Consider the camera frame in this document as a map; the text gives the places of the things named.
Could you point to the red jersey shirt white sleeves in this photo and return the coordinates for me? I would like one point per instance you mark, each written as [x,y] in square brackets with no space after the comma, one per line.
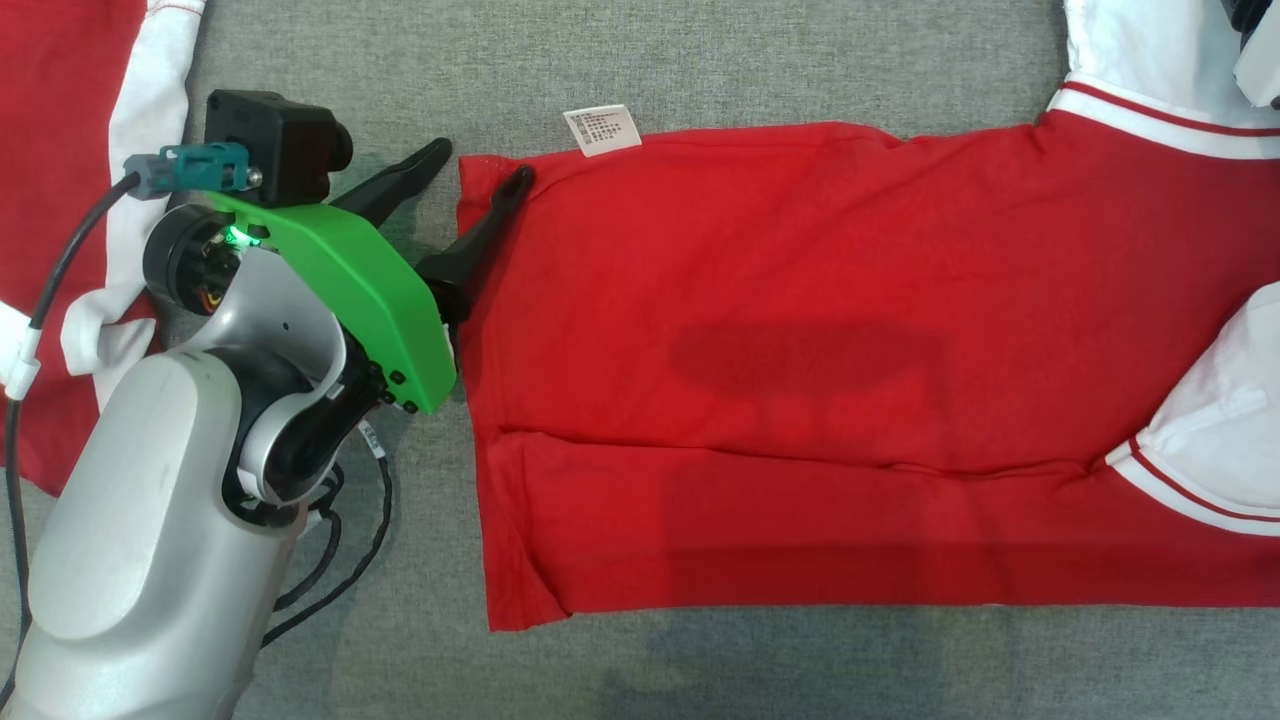
[800,300]

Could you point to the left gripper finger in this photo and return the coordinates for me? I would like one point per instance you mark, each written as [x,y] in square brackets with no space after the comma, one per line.
[395,185]
[480,240]

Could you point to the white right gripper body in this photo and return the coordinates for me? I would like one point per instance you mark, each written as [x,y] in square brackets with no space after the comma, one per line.
[1262,70]

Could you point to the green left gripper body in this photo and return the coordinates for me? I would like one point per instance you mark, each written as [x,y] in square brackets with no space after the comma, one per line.
[370,290]

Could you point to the red white shorts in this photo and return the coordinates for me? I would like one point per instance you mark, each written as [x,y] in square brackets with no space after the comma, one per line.
[50,150]

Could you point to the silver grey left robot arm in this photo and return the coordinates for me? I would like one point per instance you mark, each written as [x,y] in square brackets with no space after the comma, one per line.
[150,520]

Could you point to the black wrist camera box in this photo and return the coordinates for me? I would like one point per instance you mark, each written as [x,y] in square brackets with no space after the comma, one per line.
[270,140]

